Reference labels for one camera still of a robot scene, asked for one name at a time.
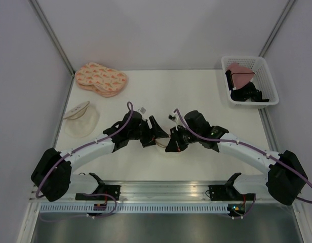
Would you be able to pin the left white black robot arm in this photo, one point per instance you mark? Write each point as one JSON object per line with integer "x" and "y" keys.
{"x": 54, "y": 174}

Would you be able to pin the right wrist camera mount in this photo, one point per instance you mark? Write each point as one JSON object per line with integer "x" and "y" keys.
{"x": 174, "y": 117}

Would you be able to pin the pink bra in basket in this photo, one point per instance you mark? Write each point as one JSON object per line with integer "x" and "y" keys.
{"x": 239, "y": 76}

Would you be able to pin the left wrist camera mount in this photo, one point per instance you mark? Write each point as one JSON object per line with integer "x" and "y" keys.
{"x": 142, "y": 111}

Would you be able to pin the white round mesh laundry bag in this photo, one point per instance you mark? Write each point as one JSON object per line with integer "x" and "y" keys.
{"x": 161, "y": 144}

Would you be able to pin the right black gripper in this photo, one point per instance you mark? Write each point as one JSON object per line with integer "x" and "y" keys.
{"x": 175, "y": 144}

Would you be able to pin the white plastic basket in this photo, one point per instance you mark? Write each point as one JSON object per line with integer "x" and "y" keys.
{"x": 262, "y": 80}

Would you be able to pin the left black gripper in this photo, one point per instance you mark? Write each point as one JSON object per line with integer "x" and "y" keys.
{"x": 156, "y": 131}

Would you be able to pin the pink patterned laundry bag stack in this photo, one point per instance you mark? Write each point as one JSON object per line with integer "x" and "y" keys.
{"x": 104, "y": 81}

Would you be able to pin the aluminium mounting rail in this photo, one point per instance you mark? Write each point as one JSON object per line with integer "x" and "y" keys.
{"x": 158, "y": 189}

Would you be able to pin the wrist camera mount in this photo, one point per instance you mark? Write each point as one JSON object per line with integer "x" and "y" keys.
{"x": 142, "y": 111}
{"x": 174, "y": 117}

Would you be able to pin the black bra in basket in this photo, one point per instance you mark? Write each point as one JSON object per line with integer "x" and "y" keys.
{"x": 249, "y": 91}

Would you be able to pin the white slotted cable duct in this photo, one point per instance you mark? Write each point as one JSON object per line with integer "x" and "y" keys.
{"x": 91, "y": 208}

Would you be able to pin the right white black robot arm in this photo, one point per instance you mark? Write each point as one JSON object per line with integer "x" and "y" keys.
{"x": 281, "y": 174}

